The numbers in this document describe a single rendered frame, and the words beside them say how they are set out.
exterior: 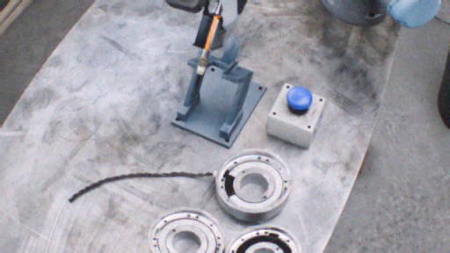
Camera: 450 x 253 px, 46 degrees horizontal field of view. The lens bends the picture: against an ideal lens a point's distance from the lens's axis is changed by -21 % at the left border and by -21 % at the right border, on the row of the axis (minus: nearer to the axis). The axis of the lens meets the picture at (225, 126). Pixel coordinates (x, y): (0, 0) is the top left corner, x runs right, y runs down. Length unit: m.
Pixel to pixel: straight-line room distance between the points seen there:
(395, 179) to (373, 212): 0.15
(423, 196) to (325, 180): 1.03
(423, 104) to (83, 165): 1.47
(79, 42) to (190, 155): 0.34
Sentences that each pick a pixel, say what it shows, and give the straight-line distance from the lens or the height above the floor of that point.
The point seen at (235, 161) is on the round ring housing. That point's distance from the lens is 0.92.
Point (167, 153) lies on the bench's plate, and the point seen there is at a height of 0.80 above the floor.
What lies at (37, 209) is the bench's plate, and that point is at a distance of 0.95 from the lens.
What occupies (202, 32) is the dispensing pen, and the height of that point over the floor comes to 1.00.
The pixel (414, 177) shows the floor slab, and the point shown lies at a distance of 1.98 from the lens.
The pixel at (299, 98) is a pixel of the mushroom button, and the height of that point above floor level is 0.87.
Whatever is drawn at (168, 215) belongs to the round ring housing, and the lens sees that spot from 0.88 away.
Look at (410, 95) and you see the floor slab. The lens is 2.19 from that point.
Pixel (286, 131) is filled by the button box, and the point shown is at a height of 0.82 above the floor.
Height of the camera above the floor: 1.60
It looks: 54 degrees down
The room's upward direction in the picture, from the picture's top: 1 degrees clockwise
